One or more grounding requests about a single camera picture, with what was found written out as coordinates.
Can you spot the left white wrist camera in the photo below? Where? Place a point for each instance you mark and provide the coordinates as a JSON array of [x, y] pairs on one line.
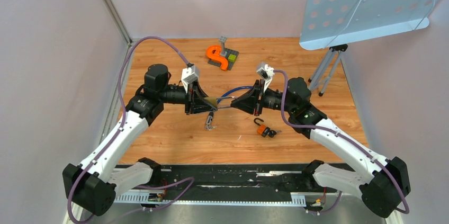
[[189, 75]]

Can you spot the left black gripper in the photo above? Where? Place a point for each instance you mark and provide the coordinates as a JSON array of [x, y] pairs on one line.
[[199, 106]]

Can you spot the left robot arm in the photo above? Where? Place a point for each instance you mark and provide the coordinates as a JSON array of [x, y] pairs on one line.
[[93, 184]]

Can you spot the perforated metal music stand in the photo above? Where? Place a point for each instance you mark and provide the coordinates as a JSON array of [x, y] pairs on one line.
[[333, 24]]

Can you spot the blue cable lock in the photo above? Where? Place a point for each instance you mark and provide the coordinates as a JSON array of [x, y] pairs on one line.
[[209, 119]]

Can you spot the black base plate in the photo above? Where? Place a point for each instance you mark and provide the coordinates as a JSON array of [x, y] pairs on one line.
[[234, 184]]

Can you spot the large brass padlock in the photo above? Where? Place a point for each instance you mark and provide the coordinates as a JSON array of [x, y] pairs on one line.
[[215, 102]]

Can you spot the black key bunch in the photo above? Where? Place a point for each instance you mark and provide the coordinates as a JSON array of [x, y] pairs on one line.
[[273, 133]]

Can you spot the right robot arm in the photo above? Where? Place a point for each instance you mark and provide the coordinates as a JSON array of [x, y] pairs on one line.
[[381, 183]]

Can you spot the orange small padlock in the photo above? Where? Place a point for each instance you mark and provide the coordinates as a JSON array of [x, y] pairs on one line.
[[262, 129]]

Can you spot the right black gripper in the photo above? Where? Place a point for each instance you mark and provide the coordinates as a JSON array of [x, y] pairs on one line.
[[247, 101]]

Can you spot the orange S-shaped toy base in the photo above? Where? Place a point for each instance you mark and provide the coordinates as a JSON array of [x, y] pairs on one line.
[[221, 56]]

